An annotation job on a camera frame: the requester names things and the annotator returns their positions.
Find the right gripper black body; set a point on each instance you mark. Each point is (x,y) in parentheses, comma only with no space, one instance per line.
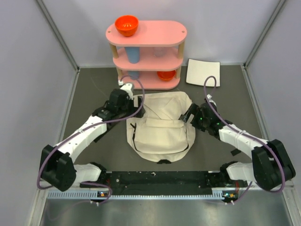
(198,121)

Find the pink three-tier shelf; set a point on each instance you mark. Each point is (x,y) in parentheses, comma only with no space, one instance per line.
(168,34)

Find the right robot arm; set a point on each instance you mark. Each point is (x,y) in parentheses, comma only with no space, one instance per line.
(270,166)

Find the blue cup bottom shelf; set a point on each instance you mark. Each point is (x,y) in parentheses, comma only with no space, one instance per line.
(134,74)

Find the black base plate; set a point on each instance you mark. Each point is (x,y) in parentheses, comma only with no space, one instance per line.
(167,182)

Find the orange bowl bottom shelf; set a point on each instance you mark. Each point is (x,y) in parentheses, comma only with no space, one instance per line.
(166,75)

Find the blue cup middle shelf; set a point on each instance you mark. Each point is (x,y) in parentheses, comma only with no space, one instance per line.
(133,54)

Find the blue cup shelf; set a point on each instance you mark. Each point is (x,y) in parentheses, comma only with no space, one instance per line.
(134,74)
(133,54)

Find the aluminium frame post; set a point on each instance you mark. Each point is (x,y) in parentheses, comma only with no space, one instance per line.
(276,12)

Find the white square plate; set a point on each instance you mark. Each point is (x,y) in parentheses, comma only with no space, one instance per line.
(198,71)

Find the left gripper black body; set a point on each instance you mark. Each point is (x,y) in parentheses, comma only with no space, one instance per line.
(132,109)

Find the clear glass cup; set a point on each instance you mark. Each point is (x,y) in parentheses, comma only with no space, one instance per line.
(158,51)

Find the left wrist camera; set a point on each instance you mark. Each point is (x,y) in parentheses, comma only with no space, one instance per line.
(127,87)

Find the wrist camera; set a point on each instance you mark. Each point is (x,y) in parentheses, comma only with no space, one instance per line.
(209,99)
(127,87)

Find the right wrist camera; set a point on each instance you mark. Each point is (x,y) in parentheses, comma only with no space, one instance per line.
(209,99)

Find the beige canvas backpack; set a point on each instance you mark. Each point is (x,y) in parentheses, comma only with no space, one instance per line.
(160,134)

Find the orange bowl on top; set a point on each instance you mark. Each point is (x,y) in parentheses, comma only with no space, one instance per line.
(127,25)

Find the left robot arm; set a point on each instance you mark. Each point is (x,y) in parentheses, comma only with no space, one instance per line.
(57,163)

